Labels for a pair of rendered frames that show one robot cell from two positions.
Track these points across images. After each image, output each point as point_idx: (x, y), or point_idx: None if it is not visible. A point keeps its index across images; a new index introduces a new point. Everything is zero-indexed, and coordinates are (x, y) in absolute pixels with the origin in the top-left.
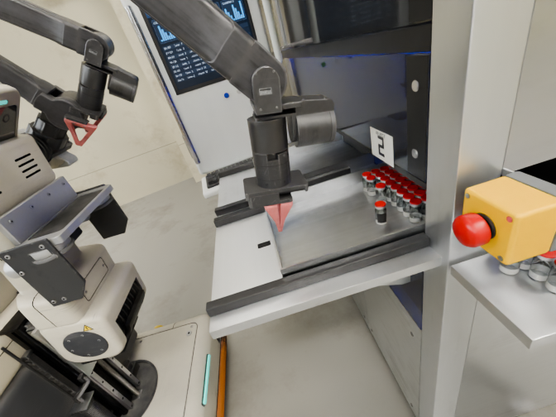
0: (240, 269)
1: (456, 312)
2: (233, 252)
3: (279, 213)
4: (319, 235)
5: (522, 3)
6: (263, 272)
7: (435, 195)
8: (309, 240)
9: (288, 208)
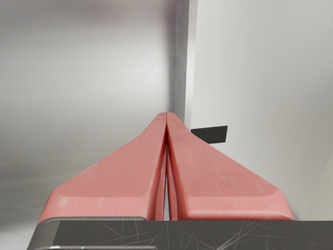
0: (294, 65)
1: None
2: (291, 132)
3: (158, 189)
4: (35, 117)
5: None
6: (237, 25)
7: None
8: (74, 108)
9: (93, 178)
